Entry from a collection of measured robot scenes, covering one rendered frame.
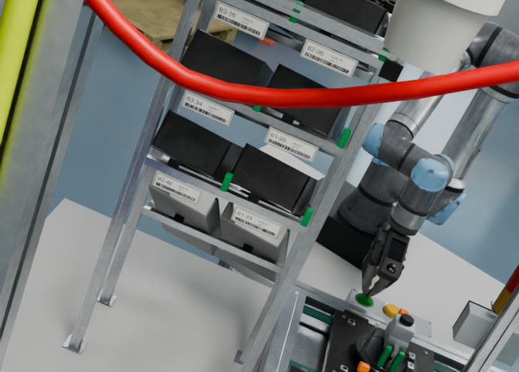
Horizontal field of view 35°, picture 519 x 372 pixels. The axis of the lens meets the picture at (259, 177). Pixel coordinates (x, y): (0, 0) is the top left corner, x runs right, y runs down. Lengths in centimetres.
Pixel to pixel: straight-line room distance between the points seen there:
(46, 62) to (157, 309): 147
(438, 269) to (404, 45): 220
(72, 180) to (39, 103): 344
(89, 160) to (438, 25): 377
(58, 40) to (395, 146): 158
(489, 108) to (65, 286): 112
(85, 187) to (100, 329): 213
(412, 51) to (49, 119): 19
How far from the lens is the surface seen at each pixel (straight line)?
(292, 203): 147
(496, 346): 160
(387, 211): 232
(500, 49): 214
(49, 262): 189
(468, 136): 220
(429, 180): 184
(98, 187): 388
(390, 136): 196
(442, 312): 234
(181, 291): 194
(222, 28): 605
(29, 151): 44
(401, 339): 177
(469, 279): 257
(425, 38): 33
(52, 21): 41
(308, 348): 185
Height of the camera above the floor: 199
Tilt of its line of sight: 26 degrees down
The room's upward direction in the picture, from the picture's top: 23 degrees clockwise
